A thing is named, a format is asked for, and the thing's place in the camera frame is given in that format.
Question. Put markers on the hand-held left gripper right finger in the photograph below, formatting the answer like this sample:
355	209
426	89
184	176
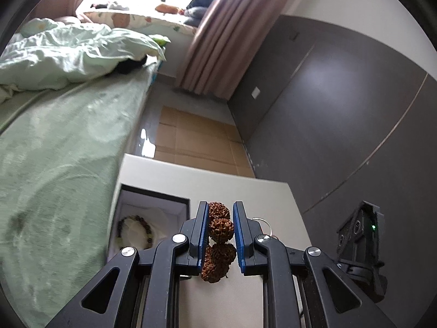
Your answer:
239	235

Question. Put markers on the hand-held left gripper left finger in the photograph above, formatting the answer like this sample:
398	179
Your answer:
203	232

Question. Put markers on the black jewelry box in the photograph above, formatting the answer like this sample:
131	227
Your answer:
136	208

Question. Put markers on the silver bangle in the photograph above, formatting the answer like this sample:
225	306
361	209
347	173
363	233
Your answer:
269	225

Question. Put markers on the brown cardboard sheet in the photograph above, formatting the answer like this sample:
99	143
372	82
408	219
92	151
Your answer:
198	136

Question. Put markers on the bed with green sheet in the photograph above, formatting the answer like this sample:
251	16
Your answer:
68	143

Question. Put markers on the black cloth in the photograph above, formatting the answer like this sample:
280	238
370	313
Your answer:
129	65

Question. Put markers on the green packet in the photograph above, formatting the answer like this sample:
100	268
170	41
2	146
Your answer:
160	40

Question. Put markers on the floral window seat cushion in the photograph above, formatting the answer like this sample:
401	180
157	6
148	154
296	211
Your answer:
136	20

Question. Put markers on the light green quilt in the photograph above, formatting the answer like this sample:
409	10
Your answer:
68	51

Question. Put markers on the dark blue cushion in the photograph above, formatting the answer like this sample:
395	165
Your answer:
199	5

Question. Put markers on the orange plush toy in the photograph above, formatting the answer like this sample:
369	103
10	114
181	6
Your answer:
167	8

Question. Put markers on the printed pillow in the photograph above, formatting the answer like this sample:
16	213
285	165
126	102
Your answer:
41	25

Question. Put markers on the white wall socket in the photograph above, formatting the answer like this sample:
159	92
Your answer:
256	93

